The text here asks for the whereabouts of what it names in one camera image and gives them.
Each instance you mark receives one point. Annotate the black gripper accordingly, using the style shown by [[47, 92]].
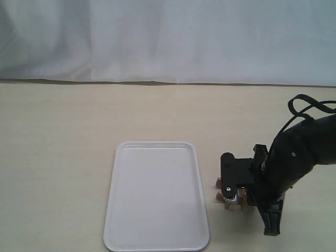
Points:
[[249, 173]]

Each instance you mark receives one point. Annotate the wooden notched puzzle piece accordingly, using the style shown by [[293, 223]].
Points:
[[219, 197], [230, 206], [218, 183], [242, 198]]

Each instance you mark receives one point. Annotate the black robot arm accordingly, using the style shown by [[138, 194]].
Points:
[[295, 152]]

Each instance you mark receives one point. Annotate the white rectangular plastic tray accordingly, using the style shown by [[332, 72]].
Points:
[[156, 200]]

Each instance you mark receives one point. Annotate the white fabric backdrop curtain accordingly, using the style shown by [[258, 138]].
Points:
[[254, 42]]

